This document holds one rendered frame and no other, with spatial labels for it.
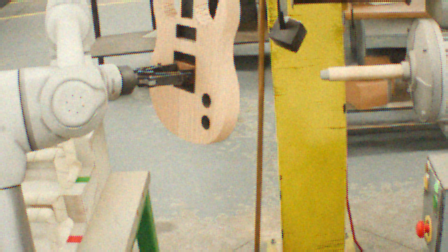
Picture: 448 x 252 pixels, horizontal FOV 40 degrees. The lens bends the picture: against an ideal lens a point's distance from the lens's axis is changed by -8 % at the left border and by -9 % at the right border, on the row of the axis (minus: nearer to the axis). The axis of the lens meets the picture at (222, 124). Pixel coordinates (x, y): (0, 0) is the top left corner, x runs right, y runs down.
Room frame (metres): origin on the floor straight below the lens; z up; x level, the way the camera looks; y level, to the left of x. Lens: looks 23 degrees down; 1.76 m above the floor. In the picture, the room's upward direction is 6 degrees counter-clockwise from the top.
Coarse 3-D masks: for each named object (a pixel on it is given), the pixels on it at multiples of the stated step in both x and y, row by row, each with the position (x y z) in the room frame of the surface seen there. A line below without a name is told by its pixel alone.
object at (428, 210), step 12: (432, 156) 1.21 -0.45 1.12; (444, 156) 1.21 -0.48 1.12; (432, 168) 1.17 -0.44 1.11; (444, 168) 1.15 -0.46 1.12; (432, 180) 1.15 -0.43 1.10; (444, 180) 1.10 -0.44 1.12; (432, 192) 1.14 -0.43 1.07; (444, 192) 1.07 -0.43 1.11; (432, 204) 1.14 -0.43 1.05; (444, 204) 1.07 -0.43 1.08; (432, 216) 1.13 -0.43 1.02; (444, 216) 1.07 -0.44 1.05; (432, 228) 1.12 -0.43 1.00; (444, 228) 1.07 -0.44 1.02; (432, 240) 1.11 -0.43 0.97; (444, 240) 1.07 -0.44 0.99
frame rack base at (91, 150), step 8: (96, 128) 1.62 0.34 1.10; (88, 136) 1.56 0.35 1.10; (96, 136) 1.61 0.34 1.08; (104, 136) 1.68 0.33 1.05; (80, 144) 1.55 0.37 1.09; (88, 144) 1.55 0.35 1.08; (96, 144) 1.60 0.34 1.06; (104, 144) 1.67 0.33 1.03; (80, 152) 1.55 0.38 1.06; (88, 152) 1.55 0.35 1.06; (96, 152) 1.58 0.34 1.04; (104, 152) 1.66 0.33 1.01; (80, 160) 1.55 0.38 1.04; (88, 160) 1.55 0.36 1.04; (96, 160) 1.57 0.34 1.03; (104, 160) 1.64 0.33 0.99; (96, 168) 1.56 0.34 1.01; (104, 168) 1.63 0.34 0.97; (104, 176) 1.61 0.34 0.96; (104, 184) 1.60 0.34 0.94
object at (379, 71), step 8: (400, 64) 1.42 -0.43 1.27; (336, 72) 1.42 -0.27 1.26; (344, 72) 1.42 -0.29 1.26; (352, 72) 1.42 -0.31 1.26; (360, 72) 1.41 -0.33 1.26; (368, 72) 1.41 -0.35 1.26; (376, 72) 1.41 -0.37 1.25; (384, 72) 1.41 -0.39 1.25; (392, 72) 1.41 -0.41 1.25; (400, 72) 1.40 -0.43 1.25; (336, 80) 1.42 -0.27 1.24; (344, 80) 1.42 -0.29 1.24
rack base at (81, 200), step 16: (32, 176) 1.51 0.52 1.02; (48, 176) 1.51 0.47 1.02; (80, 176) 1.49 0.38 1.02; (96, 176) 1.54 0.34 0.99; (64, 192) 1.41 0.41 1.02; (80, 192) 1.40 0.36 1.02; (96, 192) 1.52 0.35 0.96; (32, 208) 1.40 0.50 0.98; (48, 208) 1.40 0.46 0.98; (80, 208) 1.39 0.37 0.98
